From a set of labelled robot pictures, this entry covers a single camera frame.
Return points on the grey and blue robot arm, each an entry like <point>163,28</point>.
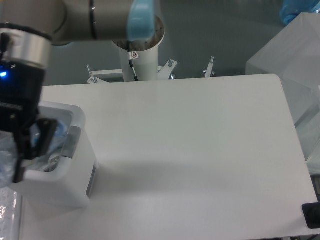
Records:
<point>28,30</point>

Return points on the clear blue plastic bottle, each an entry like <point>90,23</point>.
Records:
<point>9,153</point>

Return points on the metal table clamp bolt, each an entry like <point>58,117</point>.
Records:
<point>208,72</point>

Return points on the black device at table edge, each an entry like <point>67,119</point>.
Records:
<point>311,212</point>

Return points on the frosted plastic storage box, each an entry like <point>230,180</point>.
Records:
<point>294,56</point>

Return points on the white green wrapper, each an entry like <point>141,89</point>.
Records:
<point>50,161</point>

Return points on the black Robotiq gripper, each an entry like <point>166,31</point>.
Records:
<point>20,92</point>

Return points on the white trash can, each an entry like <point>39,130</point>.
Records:
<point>70,181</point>

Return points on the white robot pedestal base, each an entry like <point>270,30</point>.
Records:
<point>139,60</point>

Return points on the blue water jug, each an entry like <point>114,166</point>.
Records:
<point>290,9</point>

